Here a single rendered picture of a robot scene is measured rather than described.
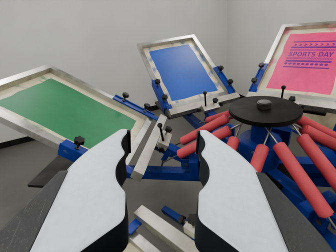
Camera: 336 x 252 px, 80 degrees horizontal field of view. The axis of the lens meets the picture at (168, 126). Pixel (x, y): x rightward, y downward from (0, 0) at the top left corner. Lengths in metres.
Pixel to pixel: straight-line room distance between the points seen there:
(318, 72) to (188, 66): 0.98
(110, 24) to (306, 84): 3.15
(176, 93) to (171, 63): 0.35
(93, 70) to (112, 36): 0.69
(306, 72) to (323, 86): 0.17
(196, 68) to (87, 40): 2.49
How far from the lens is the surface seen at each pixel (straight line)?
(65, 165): 1.54
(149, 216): 0.90
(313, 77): 1.84
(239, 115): 0.96
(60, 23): 3.99
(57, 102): 1.32
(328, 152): 1.31
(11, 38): 4.13
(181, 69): 1.85
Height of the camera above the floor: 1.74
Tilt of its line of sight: 28 degrees down
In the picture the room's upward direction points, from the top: 8 degrees counter-clockwise
